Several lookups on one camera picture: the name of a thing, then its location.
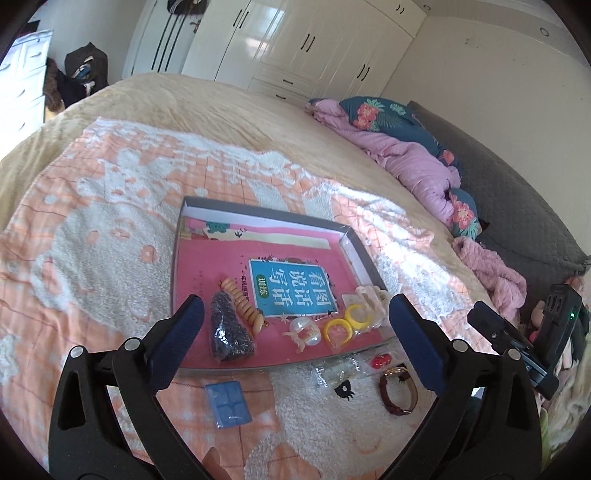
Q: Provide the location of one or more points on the white glossy wardrobe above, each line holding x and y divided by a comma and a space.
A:
293, 51

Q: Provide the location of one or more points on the pink floral quilt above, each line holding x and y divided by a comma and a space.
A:
392, 135

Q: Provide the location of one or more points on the dark bead bracelet bag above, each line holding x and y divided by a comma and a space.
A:
230, 340

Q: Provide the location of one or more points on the pink Chinese workbook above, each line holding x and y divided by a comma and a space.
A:
272, 295

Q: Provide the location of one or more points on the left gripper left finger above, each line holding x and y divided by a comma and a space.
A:
106, 421

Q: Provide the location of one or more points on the white drawer dresser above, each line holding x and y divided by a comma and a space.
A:
22, 79

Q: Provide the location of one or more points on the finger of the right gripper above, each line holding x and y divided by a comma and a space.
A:
500, 343
487, 321

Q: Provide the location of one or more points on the grey padded headboard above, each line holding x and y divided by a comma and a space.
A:
522, 227

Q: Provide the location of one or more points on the small blue box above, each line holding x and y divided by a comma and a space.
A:
228, 404

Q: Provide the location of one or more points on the small red ornament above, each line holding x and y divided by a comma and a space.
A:
381, 361

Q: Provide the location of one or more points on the white door with bags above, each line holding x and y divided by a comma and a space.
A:
163, 36

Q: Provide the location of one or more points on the pink knitted garment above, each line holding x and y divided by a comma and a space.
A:
506, 287

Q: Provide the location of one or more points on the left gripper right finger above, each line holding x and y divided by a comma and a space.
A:
484, 422

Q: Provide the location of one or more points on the orange white patterned blanket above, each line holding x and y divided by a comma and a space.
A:
86, 260

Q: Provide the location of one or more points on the beige bed cover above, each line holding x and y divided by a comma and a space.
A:
227, 115

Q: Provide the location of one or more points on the grey shallow cardboard box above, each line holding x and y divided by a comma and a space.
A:
272, 286

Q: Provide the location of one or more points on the brown leather wristwatch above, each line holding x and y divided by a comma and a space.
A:
398, 391

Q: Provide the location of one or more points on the pearl ball hair clip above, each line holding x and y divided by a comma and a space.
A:
304, 332

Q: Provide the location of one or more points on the cream claw hair clip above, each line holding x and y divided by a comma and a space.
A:
376, 301

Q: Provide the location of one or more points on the black bag on floor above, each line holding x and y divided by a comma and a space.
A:
86, 72

